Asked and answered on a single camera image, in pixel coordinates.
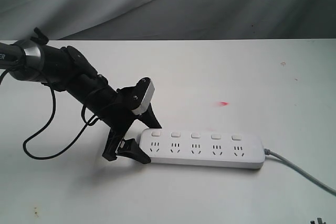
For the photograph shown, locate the white five-outlet power strip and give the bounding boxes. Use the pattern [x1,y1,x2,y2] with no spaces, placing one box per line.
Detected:
[140,129,265,169]

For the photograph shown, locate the grey backdrop cloth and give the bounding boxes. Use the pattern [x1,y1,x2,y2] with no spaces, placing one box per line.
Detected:
[1,0,335,40]

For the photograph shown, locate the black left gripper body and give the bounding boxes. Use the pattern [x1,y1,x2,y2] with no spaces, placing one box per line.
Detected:
[93,82,139,161]

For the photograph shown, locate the grey power cord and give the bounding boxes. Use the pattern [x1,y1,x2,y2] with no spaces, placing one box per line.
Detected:
[263,147,336,189]

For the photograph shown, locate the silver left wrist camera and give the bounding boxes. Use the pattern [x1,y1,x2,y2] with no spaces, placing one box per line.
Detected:
[130,77,155,115]

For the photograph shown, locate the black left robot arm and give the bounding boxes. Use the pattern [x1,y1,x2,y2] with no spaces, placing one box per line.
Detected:
[1,28,160,164]

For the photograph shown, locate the black object at bottom edge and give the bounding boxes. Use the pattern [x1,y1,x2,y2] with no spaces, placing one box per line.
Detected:
[309,217,326,224]

